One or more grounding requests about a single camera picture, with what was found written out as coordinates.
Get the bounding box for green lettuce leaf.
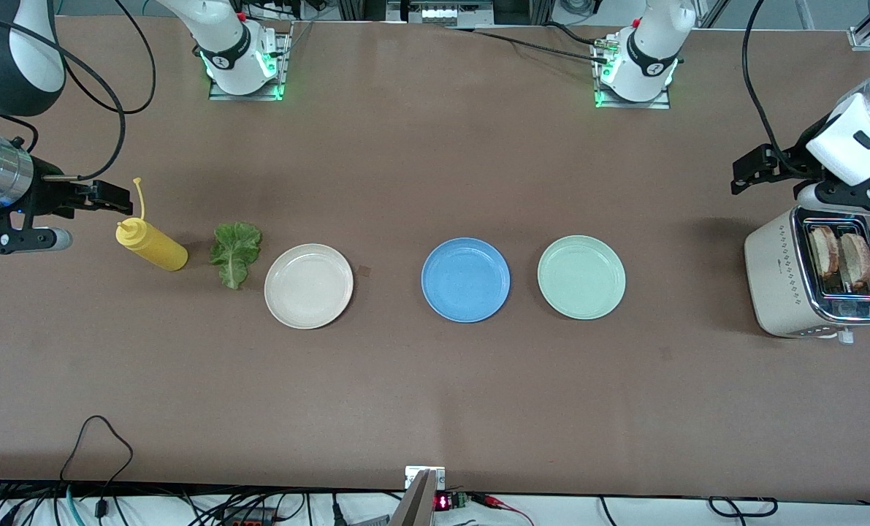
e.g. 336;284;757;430
210;222;263;290

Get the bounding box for beige round plate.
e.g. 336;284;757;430
264;243;354;330

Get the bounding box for blue round plate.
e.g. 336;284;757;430
421;237;511;324

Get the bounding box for red and black clip wires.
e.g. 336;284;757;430
471;492;536;526

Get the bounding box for black table cable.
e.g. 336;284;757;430
446;26;611;65

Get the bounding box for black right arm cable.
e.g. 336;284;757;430
0;0;158;182

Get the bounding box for black coiled cable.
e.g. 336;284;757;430
708;496;779;519

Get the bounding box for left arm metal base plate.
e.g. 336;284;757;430
594;40;671;110

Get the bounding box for yellow mustard squeeze bottle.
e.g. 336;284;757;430
115;177;189;272

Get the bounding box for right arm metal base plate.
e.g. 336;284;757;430
208;22;289;102

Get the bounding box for thin black looped cable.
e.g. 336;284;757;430
59;415;134;505

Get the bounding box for cream and chrome toaster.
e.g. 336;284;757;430
744;207;870;346

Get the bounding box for white pole bracket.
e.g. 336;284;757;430
405;465;446;490

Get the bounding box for pale green round plate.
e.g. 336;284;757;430
537;235;627;321

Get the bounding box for toasted bread slice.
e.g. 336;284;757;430
841;232;870;288
809;226;841;279

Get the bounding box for orange power strip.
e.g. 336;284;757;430
219;510;278;526

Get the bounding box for grey metal camera pole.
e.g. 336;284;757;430
389;468;439;526

